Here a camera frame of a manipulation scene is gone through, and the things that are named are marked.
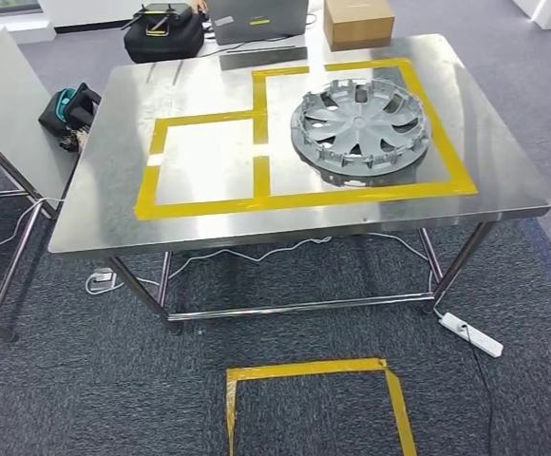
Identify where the stainless steel workbench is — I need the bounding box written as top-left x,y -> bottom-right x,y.
47,34 -> 551,336

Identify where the black carry bag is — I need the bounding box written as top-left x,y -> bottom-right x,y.
123,12 -> 206,65

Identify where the grey laptop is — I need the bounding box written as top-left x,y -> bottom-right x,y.
208,0 -> 310,47

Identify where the brown cardboard box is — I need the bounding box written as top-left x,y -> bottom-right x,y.
323,0 -> 396,53

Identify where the white power cable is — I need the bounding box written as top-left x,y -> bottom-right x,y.
85,233 -> 447,316
0,198 -> 63,259

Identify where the yellow tape workbench marking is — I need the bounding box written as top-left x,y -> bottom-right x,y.
134,57 -> 478,221

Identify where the grey plastic wheel hubcap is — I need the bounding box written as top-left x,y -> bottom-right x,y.
289,77 -> 432,188

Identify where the white power strip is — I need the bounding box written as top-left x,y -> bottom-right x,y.
439,313 -> 504,359
85,269 -> 117,294

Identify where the steel side table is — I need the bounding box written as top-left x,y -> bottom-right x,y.
0,25 -> 82,344

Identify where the black teal backpack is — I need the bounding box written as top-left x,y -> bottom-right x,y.
37,82 -> 101,154

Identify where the yellow floor tape marking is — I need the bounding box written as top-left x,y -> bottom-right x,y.
225,357 -> 419,456

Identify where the black yellow remote controller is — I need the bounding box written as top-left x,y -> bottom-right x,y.
121,3 -> 196,36

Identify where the thin black floor cable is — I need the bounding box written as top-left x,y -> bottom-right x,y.
460,324 -> 495,456

